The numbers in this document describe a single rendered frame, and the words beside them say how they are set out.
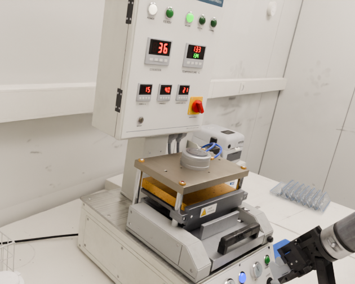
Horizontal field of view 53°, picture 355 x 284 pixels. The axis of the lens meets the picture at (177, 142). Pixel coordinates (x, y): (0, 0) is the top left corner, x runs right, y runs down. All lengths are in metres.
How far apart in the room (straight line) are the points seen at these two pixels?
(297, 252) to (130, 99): 0.56
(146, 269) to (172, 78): 0.50
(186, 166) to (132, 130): 0.17
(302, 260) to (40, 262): 0.72
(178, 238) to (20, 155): 0.64
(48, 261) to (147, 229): 0.37
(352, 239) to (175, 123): 0.54
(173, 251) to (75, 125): 0.70
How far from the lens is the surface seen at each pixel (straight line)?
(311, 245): 0.97
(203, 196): 0.94
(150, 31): 0.92
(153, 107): 0.98
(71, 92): 1.26
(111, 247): 1.04
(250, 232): 0.94
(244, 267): 0.98
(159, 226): 0.87
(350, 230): 0.89
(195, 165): 0.93
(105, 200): 1.11
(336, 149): 3.36
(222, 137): 1.91
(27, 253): 1.20
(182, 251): 0.84
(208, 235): 0.93
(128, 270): 1.00
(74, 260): 1.16
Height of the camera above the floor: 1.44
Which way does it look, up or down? 17 degrees down
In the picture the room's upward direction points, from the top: 10 degrees clockwise
